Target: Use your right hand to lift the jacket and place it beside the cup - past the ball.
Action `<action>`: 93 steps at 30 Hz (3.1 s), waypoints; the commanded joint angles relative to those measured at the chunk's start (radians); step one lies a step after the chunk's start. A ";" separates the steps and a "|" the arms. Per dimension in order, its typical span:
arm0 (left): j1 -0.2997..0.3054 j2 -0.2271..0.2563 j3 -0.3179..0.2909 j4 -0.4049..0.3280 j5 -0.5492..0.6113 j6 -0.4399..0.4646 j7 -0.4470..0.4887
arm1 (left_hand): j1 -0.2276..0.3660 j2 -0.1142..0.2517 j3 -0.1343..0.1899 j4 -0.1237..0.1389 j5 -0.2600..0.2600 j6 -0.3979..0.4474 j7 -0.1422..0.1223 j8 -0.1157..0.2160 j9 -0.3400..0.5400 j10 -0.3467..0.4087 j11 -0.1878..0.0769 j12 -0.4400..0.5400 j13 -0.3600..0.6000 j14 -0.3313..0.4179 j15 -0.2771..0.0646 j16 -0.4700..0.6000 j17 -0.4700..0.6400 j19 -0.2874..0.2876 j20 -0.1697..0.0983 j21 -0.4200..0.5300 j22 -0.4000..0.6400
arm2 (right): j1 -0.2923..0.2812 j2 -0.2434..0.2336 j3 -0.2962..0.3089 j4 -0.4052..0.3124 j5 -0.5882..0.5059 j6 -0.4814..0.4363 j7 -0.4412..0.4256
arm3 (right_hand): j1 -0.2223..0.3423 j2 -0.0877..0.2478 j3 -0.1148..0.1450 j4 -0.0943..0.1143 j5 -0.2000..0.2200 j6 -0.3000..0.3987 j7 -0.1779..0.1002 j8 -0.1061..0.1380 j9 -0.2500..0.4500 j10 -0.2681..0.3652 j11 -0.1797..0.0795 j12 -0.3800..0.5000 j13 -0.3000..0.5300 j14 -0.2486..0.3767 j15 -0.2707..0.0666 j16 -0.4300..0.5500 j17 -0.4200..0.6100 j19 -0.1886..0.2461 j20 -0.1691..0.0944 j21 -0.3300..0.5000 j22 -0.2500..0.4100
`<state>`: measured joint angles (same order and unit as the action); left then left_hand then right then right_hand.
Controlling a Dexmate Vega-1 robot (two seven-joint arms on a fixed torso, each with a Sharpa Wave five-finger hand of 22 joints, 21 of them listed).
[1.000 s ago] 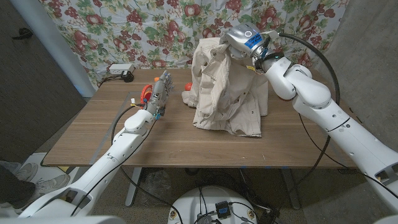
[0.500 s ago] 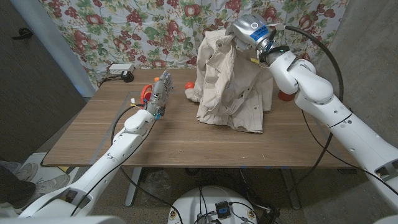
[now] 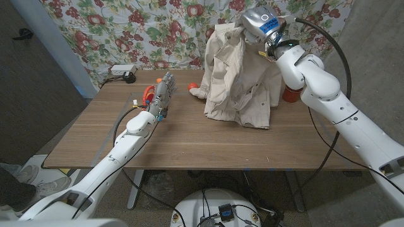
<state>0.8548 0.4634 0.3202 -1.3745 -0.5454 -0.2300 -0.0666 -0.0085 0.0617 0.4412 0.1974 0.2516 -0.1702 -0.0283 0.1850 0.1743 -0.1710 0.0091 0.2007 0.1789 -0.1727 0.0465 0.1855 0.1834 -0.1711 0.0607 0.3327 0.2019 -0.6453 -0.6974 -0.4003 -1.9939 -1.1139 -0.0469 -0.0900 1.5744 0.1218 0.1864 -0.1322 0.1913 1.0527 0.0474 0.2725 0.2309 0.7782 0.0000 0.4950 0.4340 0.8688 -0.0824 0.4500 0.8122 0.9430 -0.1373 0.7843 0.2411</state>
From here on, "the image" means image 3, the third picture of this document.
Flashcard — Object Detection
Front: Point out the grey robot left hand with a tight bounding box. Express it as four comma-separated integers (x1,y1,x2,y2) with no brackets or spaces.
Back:
148,71,177,119

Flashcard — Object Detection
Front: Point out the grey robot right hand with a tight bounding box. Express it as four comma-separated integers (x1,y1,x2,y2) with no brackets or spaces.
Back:
239,5,287,45

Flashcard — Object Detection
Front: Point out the beige button jacket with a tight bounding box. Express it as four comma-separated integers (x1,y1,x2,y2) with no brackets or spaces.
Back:
189,22,283,129

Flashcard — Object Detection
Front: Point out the red cup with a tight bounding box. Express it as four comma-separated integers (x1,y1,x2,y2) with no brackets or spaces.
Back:
282,83,303,103

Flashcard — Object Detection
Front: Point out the black plug adapter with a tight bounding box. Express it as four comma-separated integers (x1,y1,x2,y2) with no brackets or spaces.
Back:
122,71,137,84

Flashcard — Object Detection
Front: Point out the white power strip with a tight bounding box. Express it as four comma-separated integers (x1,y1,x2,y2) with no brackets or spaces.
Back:
110,64,137,76

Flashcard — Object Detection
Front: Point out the white table leg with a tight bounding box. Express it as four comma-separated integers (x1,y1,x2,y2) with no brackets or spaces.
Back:
127,169,145,210

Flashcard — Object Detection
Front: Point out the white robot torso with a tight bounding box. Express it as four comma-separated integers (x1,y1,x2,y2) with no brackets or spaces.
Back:
170,188,262,227

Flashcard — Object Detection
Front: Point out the pale round pillar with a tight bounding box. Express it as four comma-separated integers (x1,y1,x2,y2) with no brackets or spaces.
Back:
9,0,98,99

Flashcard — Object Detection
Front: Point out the black box on torso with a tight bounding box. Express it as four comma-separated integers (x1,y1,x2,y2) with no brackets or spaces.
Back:
218,203,235,222

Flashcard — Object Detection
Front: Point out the grey table leg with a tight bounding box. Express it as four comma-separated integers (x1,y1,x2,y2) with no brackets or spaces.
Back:
285,170,306,213

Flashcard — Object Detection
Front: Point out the person in dark trousers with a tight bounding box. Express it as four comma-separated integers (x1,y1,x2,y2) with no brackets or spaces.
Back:
0,168,36,211

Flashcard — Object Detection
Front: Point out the orange plastic ring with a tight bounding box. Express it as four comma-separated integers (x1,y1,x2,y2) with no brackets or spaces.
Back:
141,84,157,107

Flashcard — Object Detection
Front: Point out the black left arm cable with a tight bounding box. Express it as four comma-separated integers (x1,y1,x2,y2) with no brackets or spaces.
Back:
71,105,186,227

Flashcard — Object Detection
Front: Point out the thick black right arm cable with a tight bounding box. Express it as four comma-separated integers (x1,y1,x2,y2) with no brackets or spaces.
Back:
295,17,352,190

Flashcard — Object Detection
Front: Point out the black wall hook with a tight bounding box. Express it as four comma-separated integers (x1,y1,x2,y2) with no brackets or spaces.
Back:
12,28,34,41

